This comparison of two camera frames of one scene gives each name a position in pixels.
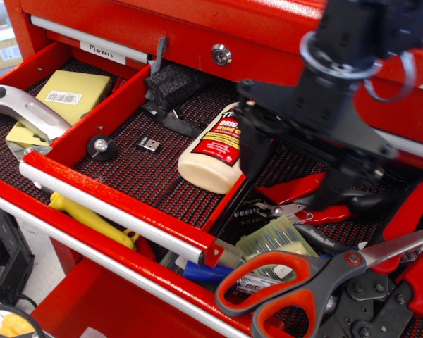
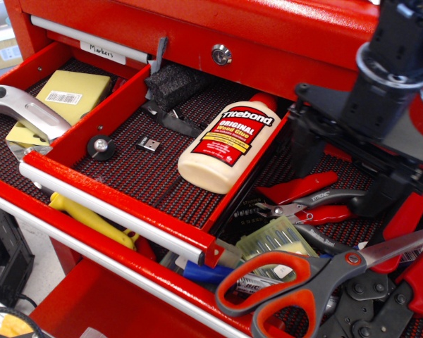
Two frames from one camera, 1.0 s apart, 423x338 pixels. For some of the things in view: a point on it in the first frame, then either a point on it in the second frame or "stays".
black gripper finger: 254,146 → 307,147
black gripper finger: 340,188 → 385,193
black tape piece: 172,120 stays
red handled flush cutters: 282,193 stays
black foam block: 175,86 stays
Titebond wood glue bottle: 213,163 stays
